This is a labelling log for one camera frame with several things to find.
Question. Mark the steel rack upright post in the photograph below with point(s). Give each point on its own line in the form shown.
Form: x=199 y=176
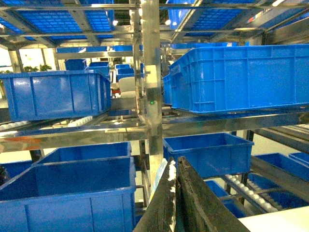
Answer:
x=152 y=63

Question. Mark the blue bin on upper left shelf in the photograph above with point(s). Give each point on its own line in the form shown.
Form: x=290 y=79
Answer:
x=58 y=94

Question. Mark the blue bin behind table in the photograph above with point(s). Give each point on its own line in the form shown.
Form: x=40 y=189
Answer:
x=212 y=154

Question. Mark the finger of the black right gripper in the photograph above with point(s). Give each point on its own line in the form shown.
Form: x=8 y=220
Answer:
x=202 y=211

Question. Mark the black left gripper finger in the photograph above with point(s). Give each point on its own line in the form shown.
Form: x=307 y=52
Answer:
x=160 y=215

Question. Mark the flower gift bag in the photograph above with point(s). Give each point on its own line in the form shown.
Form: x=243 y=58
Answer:
x=158 y=176

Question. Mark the large ribbed blue crate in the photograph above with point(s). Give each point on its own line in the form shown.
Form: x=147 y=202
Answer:
x=240 y=78

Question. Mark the blue bin left of table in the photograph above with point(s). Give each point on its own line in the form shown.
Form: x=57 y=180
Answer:
x=94 y=195

